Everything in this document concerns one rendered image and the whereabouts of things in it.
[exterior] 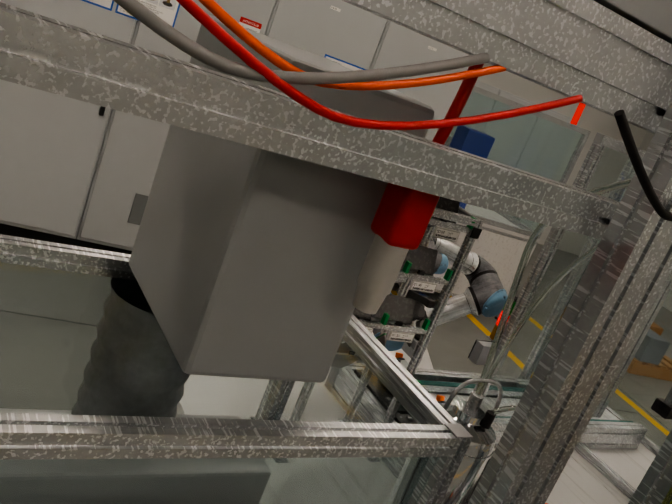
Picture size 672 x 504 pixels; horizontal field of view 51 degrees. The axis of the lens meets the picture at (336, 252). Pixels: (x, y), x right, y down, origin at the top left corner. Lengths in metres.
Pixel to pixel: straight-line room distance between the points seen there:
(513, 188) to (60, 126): 4.28
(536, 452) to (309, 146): 0.53
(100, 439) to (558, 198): 0.54
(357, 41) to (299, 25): 0.44
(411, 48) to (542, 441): 4.52
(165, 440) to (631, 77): 0.62
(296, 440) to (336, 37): 4.39
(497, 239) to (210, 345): 6.06
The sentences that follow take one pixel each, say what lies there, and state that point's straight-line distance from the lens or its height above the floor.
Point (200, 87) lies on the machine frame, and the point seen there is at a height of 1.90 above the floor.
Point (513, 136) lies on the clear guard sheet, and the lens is 6.56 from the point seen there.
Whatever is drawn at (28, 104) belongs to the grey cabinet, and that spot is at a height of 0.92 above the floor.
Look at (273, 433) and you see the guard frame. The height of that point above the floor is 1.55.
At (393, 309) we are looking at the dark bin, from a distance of 2.03.
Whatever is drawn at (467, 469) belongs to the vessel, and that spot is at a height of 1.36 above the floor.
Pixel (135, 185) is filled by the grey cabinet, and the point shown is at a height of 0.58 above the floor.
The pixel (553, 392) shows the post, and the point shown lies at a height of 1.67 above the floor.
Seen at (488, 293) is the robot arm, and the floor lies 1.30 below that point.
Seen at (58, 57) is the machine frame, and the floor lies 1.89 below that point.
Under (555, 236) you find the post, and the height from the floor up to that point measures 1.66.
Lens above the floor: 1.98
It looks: 16 degrees down
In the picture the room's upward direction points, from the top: 21 degrees clockwise
